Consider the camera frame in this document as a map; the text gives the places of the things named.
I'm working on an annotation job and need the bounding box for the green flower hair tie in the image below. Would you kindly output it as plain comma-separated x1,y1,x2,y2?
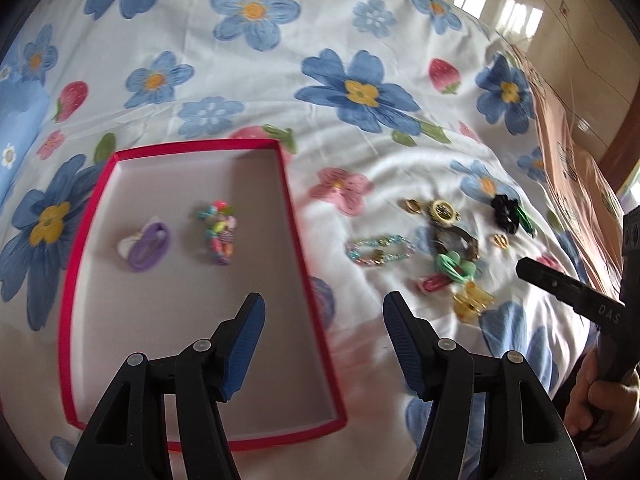
433,251,484,283

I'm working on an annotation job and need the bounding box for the gold wristwatch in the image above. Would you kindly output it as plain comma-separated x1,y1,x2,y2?
432,226,480,262

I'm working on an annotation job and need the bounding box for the purple hair tie with heart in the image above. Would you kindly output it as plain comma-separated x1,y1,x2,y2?
117,216,173,273

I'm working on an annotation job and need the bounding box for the pastel beaded chain bracelet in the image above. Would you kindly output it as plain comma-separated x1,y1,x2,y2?
344,234,418,267

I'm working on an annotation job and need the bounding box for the colourful beaded bracelet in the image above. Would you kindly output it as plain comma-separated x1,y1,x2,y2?
195,199,238,266

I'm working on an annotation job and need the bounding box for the person's right hand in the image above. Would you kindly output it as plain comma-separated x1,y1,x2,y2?
564,348,639,445

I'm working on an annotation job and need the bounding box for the small gold earring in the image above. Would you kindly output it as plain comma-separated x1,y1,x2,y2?
491,233,510,250

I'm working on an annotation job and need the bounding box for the pink hair clip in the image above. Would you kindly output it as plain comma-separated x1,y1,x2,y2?
416,273,452,294

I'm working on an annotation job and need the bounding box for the red-rimmed white tray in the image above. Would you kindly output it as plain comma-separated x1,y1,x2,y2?
58,139,347,451

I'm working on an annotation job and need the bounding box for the floral bedsheet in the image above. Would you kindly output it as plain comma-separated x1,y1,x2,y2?
1,0,588,479

